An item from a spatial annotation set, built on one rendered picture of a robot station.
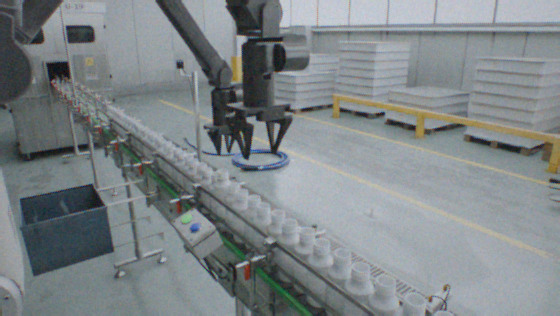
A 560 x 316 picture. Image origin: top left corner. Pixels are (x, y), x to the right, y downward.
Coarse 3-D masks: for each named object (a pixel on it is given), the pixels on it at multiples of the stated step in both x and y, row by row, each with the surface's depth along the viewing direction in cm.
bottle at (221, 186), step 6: (216, 174) 118; (222, 174) 116; (228, 174) 118; (216, 180) 118; (222, 180) 116; (228, 180) 118; (216, 186) 117; (222, 186) 116; (216, 192) 117; (222, 192) 116; (222, 198) 117; (216, 204) 119; (216, 210) 120; (222, 210) 118; (222, 216) 119
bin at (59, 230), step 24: (72, 192) 166; (96, 192) 163; (24, 216) 156; (48, 216) 162; (72, 216) 140; (96, 216) 146; (24, 240) 132; (48, 240) 137; (72, 240) 142; (96, 240) 148; (48, 264) 139; (72, 264) 145
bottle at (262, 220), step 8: (256, 208) 100; (264, 208) 99; (256, 216) 101; (264, 216) 99; (256, 224) 99; (264, 224) 99; (256, 232) 100; (256, 240) 101; (264, 248) 101; (256, 256) 103
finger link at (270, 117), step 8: (264, 112) 62; (272, 112) 63; (280, 112) 65; (256, 120) 64; (264, 120) 63; (272, 120) 64; (280, 120) 67; (288, 120) 66; (272, 128) 70; (280, 128) 67; (272, 136) 70; (280, 136) 68; (272, 144) 70; (272, 152) 70
